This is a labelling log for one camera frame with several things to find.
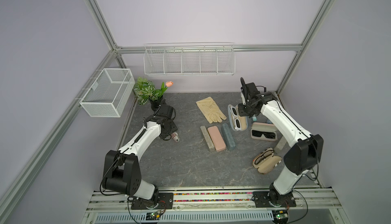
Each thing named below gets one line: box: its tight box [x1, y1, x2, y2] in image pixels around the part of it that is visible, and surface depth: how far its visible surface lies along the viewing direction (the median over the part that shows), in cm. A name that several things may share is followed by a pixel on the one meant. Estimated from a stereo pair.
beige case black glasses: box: [252, 147, 283, 175], surface depth 86 cm
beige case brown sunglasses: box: [171, 131, 180, 143], surface depth 93 cm
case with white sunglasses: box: [227, 103, 248, 131], surface depth 86 cm
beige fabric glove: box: [195, 96, 228, 124], surface depth 111 cm
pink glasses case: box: [207, 125, 227, 152], surface depth 95 cm
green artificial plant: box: [133, 76, 169, 105], surface depth 89 cm
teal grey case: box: [221, 123, 236, 151], surface depth 91 cm
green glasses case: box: [200, 125, 215, 153], surface depth 91 cm
